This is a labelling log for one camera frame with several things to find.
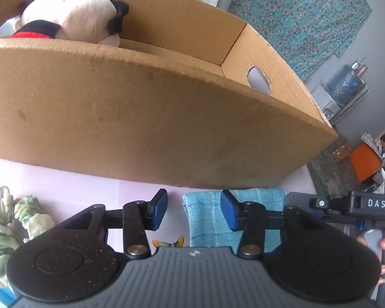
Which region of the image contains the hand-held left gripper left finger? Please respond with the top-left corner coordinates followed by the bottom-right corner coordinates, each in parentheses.
top-left (56, 189), bottom-right (168, 260)

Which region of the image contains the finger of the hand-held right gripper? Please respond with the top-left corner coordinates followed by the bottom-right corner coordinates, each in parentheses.
top-left (285, 192), bottom-right (351, 219)

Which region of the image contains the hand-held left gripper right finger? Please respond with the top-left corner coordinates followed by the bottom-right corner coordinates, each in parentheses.
top-left (220, 189), bottom-right (312, 259)

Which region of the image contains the blue water bottle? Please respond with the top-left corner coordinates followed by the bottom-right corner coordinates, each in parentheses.
top-left (327, 64), bottom-right (364, 105)

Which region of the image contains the teal floral wall cloth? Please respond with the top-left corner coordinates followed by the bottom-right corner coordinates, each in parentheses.
top-left (228, 0), bottom-right (373, 82)

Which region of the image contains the brown cardboard box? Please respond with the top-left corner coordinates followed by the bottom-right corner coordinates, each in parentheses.
top-left (0, 0), bottom-right (339, 189)

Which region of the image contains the light blue towel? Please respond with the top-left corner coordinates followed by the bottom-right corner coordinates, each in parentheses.
top-left (183, 188), bottom-right (286, 252)

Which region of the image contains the plush doll with red top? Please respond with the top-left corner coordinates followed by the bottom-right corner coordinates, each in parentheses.
top-left (11, 0), bottom-right (129, 48)

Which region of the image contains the small brown carton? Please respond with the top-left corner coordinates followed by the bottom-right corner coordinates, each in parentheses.
top-left (332, 146), bottom-right (352, 162)

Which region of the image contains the green white scrunchie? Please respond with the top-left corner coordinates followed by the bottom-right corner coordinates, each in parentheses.
top-left (0, 186), bottom-right (56, 289)

